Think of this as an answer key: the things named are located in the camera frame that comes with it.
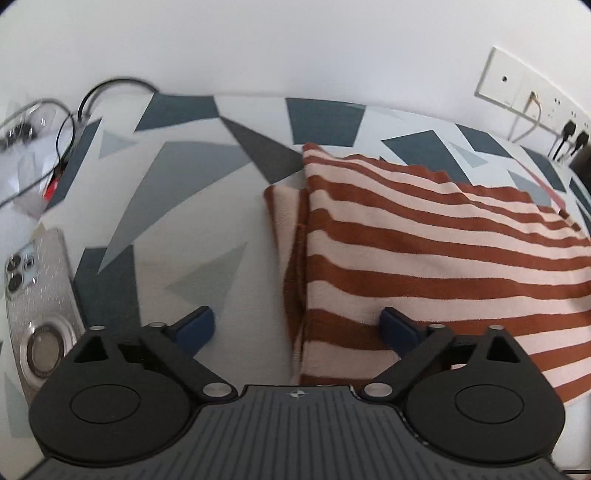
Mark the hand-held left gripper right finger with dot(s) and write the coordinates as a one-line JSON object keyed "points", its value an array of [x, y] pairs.
{"points": [[397, 330]]}

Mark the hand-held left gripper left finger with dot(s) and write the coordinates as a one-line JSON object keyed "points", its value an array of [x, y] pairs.
{"points": [[196, 327]]}

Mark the brown striped shirt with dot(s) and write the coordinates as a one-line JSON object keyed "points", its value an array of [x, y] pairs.
{"points": [[415, 240]]}

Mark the geometric patterned bed sheet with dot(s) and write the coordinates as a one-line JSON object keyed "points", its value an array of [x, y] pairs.
{"points": [[198, 184]]}

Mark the phone with glitter case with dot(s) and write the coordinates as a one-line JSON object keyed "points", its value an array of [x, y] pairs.
{"points": [[41, 314]]}

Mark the small red item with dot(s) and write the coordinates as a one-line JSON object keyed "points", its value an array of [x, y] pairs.
{"points": [[54, 184]]}

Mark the dark bulky object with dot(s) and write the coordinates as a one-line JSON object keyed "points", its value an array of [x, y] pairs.
{"points": [[582, 168]]}

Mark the black plug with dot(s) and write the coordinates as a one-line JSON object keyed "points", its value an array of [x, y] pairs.
{"points": [[582, 141], [567, 131]]}

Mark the white wall socket panel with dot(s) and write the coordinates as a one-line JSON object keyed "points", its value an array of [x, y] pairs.
{"points": [[508, 78]]}

